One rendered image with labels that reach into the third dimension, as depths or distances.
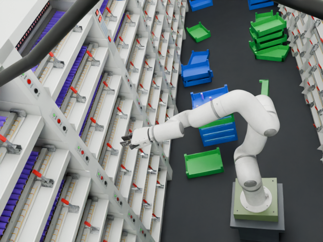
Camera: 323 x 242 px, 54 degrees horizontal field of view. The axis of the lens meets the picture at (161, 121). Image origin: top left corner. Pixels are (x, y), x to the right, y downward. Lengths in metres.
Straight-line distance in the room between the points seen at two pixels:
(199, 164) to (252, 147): 1.17
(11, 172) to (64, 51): 0.61
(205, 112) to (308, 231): 1.28
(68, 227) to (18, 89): 0.57
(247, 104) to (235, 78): 2.02
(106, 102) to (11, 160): 0.77
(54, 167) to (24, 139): 0.20
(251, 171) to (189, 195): 0.98
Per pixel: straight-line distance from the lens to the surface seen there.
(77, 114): 1.42
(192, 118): 1.43
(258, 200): 2.00
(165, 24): 3.29
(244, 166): 1.71
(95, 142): 1.55
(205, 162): 2.72
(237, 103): 1.37
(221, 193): 2.54
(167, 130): 1.48
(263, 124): 1.40
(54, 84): 1.29
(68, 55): 1.43
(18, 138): 1.14
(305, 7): 0.52
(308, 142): 2.79
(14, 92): 1.15
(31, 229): 1.17
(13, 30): 1.17
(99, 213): 1.56
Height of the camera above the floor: 2.19
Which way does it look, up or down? 44 degrees down
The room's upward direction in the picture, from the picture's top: 23 degrees counter-clockwise
